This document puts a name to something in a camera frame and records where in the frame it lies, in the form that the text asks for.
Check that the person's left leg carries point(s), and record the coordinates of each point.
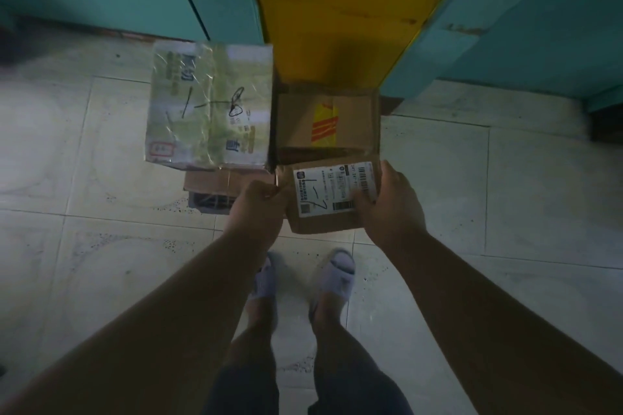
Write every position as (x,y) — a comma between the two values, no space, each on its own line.
(253,337)

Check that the dark grey shorts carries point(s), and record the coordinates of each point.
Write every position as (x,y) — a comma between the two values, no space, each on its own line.
(340,390)

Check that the large white tape-wrapped box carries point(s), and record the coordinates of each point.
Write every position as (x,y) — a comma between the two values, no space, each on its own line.
(204,103)

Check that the person's right forearm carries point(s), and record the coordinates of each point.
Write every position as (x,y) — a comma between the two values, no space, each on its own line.
(486,332)

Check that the person's left hand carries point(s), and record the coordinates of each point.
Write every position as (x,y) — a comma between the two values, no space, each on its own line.
(255,215)

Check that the person's right leg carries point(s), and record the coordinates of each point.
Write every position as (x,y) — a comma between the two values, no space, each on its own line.
(340,337)

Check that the person's left forearm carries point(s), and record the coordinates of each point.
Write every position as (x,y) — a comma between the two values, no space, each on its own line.
(146,341)

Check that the person's leg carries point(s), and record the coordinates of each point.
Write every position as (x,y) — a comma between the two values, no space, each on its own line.
(340,337)
(253,337)

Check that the small parcel marked 1-7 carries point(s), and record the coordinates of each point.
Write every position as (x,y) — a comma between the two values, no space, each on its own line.
(321,222)

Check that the box with orange stripes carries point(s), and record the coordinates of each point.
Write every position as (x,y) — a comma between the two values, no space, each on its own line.
(297,118)

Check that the person's right hand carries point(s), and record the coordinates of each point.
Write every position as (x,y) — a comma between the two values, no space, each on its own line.
(394,215)

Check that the black flat tray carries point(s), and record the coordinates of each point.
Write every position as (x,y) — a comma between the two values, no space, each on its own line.
(209,203)

